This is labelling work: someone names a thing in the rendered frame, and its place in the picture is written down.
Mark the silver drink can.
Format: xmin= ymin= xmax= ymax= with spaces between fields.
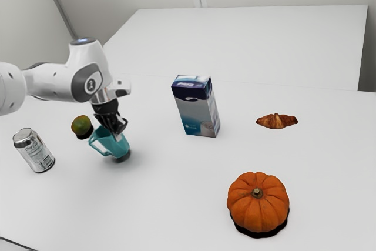
xmin=12 ymin=128 xmax=56 ymax=174

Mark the green orange round fruit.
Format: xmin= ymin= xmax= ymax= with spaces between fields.
xmin=70 ymin=115 xmax=94 ymax=140

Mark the brown croissant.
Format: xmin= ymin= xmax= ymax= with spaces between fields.
xmin=256 ymin=113 xmax=298 ymax=130

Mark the teal faceted mug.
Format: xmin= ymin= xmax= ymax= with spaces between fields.
xmin=88 ymin=125 xmax=131 ymax=163

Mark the orange pumpkin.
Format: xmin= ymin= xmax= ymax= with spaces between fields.
xmin=227 ymin=171 xmax=290 ymax=233

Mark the blue grey milk carton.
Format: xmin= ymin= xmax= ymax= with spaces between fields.
xmin=170 ymin=75 xmax=221 ymax=138

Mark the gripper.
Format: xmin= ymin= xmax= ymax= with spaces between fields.
xmin=91 ymin=99 xmax=129 ymax=143

